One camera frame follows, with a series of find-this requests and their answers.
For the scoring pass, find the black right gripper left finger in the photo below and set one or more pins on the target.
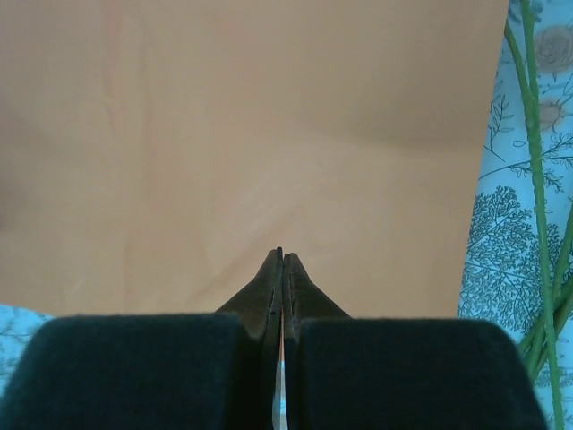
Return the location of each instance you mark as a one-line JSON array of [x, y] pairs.
[[134, 372]]

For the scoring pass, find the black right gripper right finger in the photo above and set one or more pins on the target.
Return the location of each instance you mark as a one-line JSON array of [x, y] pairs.
[[403, 376]]

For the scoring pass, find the orange wrapping paper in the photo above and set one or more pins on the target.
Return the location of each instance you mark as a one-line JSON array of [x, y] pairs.
[[224, 134]]

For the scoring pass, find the artificial flower bouquet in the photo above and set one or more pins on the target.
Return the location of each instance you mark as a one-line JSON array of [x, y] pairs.
[[534, 134]]

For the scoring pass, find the floral print tablecloth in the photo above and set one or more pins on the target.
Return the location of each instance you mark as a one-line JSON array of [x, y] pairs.
[[492, 224]]

